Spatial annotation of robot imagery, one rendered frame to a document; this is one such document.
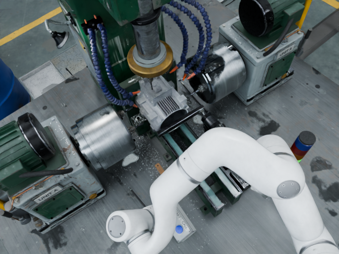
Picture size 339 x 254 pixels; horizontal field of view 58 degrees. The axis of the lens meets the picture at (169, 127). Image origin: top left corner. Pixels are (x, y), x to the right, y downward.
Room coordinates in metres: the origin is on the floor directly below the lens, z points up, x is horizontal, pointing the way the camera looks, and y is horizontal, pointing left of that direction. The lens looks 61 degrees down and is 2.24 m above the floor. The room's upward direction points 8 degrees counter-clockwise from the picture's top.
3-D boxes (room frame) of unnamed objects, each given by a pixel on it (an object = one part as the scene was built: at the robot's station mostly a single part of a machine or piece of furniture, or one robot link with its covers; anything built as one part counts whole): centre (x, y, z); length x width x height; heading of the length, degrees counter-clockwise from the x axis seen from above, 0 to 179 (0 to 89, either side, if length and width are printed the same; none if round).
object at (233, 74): (0.95, -0.28, 1.04); 0.41 x 0.25 x 0.25; 116
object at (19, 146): (0.49, 0.57, 1.16); 0.33 x 0.26 x 0.42; 116
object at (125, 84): (0.94, 0.09, 0.97); 0.30 x 0.11 x 0.34; 116
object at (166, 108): (0.80, 0.02, 1.02); 0.20 x 0.19 x 0.19; 26
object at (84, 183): (0.54, 0.55, 0.99); 0.35 x 0.31 x 0.37; 116
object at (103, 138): (0.64, 0.34, 1.04); 0.37 x 0.25 x 0.25; 116
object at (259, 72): (1.07, -0.51, 0.99); 0.35 x 0.31 x 0.37; 116
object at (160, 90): (0.84, 0.04, 1.11); 0.12 x 0.11 x 0.07; 26
